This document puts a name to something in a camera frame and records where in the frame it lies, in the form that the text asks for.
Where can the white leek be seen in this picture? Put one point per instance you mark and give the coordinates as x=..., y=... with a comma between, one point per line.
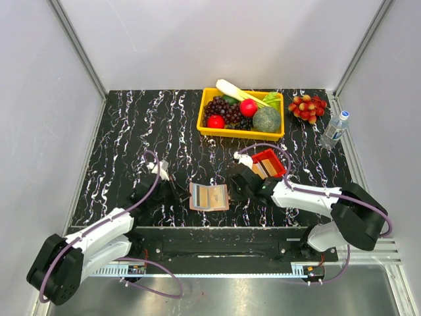
x=233, y=91

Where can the purple grape bunch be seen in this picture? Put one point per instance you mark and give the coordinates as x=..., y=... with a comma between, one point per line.
x=217, y=106

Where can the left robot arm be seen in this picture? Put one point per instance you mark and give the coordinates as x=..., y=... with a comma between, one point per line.
x=63, y=263

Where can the gold striped credit card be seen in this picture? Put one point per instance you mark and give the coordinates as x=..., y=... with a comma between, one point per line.
x=200, y=196

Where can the yellow plastic tray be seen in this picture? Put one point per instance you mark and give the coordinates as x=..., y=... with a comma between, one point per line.
x=253, y=134

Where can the red plastic bin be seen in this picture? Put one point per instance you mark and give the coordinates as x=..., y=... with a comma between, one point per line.
x=268, y=154

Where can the red lychee bunch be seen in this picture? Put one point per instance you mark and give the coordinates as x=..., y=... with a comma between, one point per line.
x=308, y=108

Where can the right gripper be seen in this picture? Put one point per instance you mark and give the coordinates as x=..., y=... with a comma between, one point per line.
x=234, y=195

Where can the dark blueberry bunch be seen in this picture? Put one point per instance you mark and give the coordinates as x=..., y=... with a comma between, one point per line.
x=244, y=124

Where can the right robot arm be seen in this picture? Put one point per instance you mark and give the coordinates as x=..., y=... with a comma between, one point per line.
x=356, y=217

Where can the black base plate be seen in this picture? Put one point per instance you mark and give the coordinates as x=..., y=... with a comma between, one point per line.
x=165, y=243

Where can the clear water bottle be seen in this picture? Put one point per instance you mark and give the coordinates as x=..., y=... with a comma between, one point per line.
x=336, y=127

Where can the gold credit card in bin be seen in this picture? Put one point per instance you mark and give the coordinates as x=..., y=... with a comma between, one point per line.
x=265, y=169

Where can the green cantaloupe melon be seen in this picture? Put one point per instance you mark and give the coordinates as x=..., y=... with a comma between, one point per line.
x=267, y=119

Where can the red tomato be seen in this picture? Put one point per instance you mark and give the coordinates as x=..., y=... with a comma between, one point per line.
x=216, y=121

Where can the red apple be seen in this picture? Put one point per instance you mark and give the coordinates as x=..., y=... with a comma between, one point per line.
x=248, y=107

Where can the green lettuce leaf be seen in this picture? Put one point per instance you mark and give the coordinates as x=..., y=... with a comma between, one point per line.
x=272, y=100

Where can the pink leather card holder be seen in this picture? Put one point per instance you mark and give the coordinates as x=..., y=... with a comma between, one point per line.
x=209, y=208

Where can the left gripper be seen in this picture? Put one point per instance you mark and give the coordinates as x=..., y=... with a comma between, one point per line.
x=181, y=193

